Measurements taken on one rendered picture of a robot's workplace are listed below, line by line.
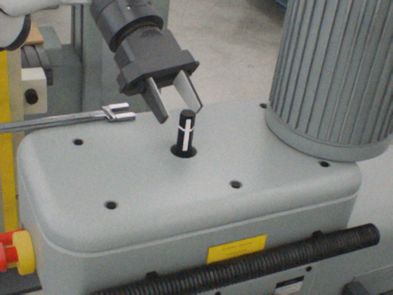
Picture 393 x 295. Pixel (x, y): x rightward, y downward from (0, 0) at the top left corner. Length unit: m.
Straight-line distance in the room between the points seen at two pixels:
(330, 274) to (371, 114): 0.30
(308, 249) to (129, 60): 0.36
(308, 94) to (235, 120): 0.14
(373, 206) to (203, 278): 0.38
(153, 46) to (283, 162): 0.25
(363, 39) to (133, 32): 0.31
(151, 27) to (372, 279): 0.59
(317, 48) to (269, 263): 0.29
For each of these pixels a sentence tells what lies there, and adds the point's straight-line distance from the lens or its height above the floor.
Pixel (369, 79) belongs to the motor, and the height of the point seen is 2.03.
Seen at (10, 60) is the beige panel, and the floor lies 1.22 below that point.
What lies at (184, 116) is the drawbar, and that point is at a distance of 0.81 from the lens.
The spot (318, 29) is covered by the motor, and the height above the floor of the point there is 2.08.
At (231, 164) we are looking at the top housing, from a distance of 0.83.
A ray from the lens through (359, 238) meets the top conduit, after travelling 0.91.
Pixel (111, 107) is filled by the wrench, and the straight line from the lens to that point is 0.92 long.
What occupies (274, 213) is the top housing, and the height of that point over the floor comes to 1.86.
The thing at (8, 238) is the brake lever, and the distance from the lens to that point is 0.97.
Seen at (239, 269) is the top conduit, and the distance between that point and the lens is 0.81.
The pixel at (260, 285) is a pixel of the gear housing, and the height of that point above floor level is 1.71.
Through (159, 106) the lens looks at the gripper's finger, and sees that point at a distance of 0.81.
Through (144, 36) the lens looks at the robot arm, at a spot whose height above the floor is 2.02.
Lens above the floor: 2.36
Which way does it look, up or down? 34 degrees down
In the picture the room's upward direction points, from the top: 8 degrees clockwise
